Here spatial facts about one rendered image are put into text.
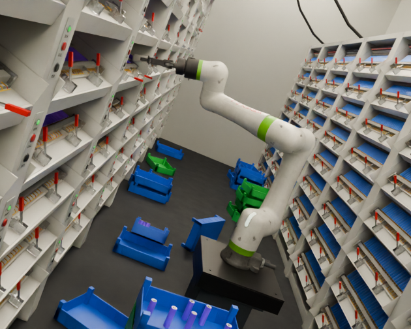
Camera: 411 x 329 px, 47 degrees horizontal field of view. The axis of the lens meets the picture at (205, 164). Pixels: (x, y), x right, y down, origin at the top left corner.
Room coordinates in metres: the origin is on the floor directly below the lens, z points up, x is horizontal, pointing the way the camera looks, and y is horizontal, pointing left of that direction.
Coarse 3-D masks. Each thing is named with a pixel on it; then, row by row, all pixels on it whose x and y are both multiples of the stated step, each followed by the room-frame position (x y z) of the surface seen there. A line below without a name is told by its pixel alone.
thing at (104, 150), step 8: (104, 136) 2.23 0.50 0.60; (112, 136) 2.25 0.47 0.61; (104, 144) 2.18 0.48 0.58; (112, 144) 2.25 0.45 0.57; (120, 144) 2.25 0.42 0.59; (96, 152) 2.01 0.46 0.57; (104, 152) 2.06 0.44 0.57; (112, 152) 2.19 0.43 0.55; (96, 160) 1.94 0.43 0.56; (104, 160) 2.02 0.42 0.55; (88, 168) 1.79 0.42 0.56; (96, 168) 1.86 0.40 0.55; (88, 176) 1.73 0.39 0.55
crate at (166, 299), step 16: (144, 288) 1.29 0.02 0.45; (144, 304) 1.28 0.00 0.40; (160, 304) 1.31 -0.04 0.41; (176, 304) 1.32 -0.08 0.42; (208, 304) 1.34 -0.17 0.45; (144, 320) 1.11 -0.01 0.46; (160, 320) 1.24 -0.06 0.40; (176, 320) 1.27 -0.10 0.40; (208, 320) 1.34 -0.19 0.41; (224, 320) 1.35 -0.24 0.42
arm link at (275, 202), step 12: (312, 144) 2.12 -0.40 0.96; (288, 156) 2.12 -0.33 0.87; (300, 156) 2.11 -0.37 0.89; (288, 168) 2.12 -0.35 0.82; (300, 168) 2.13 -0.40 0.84; (276, 180) 2.14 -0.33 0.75; (288, 180) 2.12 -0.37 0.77; (276, 192) 2.12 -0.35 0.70; (288, 192) 2.13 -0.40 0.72; (264, 204) 2.14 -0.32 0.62; (276, 204) 2.11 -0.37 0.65; (276, 216) 2.11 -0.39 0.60; (276, 228) 2.10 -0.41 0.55
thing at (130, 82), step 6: (132, 54) 2.25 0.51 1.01; (138, 66) 2.23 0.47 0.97; (144, 66) 2.25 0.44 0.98; (126, 72) 1.65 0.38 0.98; (144, 72) 2.25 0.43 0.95; (132, 78) 1.98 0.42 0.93; (120, 84) 1.69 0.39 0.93; (126, 84) 1.84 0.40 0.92; (132, 84) 2.03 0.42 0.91; (138, 84) 2.25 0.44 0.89; (120, 90) 1.81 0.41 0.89
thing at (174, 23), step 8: (184, 0) 2.95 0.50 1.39; (184, 16) 3.05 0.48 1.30; (168, 24) 2.95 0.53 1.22; (176, 24) 2.95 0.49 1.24; (176, 32) 2.95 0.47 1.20; (160, 48) 2.95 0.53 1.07; (168, 48) 2.95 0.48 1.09; (160, 56) 2.95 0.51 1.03; (152, 80) 2.95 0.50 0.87; (152, 88) 2.95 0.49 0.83; (144, 112) 2.95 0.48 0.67; (136, 136) 2.96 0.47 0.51; (128, 144) 2.95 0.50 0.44; (120, 168) 2.95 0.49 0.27; (120, 176) 2.95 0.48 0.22; (112, 192) 2.95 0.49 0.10; (112, 200) 2.99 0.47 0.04
